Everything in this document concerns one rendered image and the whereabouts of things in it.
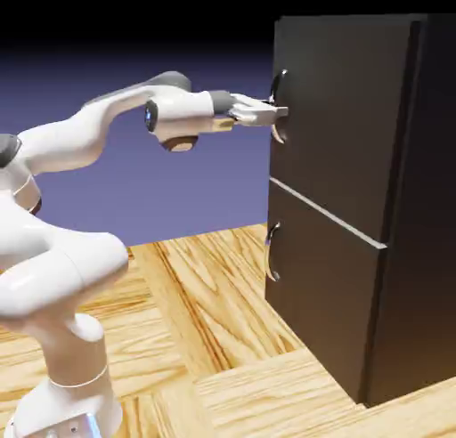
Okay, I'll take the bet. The dark wood cabinet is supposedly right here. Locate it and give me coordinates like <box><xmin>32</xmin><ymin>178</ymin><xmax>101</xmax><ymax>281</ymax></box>
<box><xmin>264</xmin><ymin>12</ymin><xmax>456</xmax><ymax>409</ymax></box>

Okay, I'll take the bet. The long curved metal handle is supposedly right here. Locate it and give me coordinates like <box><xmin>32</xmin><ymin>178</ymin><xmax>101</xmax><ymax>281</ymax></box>
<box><xmin>267</xmin><ymin>68</ymin><xmax>289</xmax><ymax>145</ymax></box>

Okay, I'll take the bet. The small dark cabinet door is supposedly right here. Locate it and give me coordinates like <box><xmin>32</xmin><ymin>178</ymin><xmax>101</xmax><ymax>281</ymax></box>
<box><xmin>264</xmin><ymin>178</ymin><xmax>387</xmax><ymax>406</ymax></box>

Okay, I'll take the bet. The large dark cabinet door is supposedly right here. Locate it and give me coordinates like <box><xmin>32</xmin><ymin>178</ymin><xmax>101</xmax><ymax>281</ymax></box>
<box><xmin>268</xmin><ymin>16</ymin><xmax>414</xmax><ymax>247</ymax></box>

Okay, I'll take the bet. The short curved metal handle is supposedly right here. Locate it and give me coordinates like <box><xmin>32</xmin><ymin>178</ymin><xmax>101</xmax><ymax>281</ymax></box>
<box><xmin>264</xmin><ymin>221</ymin><xmax>282</xmax><ymax>283</ymax></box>

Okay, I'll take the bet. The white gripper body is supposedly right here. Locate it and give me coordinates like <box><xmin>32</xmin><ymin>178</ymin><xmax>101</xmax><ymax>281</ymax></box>
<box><xmin>227</xmin><ymin>93</ymin><xmax>277</xmax><ymax>126</ymax></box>

